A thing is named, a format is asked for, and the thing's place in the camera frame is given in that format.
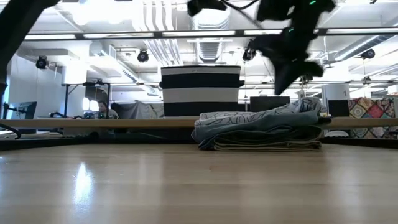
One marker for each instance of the light wooden office desk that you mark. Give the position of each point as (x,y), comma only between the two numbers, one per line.
(93,123)

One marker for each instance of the black aluminium table frame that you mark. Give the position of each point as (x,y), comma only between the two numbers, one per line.
(93,141)

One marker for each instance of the black ceiling camera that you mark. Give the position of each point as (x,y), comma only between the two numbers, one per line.
(42,63)
(368,53)
(143,56)
(248,55)

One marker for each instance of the black monitor box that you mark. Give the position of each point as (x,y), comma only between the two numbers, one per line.
(267,102)

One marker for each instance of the person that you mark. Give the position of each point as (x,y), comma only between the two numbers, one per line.
(105,112)

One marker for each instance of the black monitor on stand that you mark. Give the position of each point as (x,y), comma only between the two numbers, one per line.
(23,109)

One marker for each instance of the black frame table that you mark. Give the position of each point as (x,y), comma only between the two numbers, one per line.
(87,84)

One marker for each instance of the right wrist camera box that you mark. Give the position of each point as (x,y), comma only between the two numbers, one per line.
(273,9)

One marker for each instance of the navy white striped fabric bin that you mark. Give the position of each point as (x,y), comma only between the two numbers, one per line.
(200,93)

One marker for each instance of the small black screen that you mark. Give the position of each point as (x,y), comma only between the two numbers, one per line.
(339,108)

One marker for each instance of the grey covered bundle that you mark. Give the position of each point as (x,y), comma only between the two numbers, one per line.
(133,110)

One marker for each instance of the khaki shorts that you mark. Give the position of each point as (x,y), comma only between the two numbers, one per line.
(267,146)

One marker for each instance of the white leaf-print cloth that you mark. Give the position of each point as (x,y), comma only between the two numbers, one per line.
(248,116)

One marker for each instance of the teal green shorts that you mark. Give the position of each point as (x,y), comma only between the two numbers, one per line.
(248,128)

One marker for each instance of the navy Puma underwear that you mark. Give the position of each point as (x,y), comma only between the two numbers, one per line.
(325,120)

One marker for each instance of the white cabinet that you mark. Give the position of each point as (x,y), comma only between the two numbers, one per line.
(335,91)

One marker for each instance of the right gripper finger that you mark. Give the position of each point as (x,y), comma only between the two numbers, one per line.
(284,81)

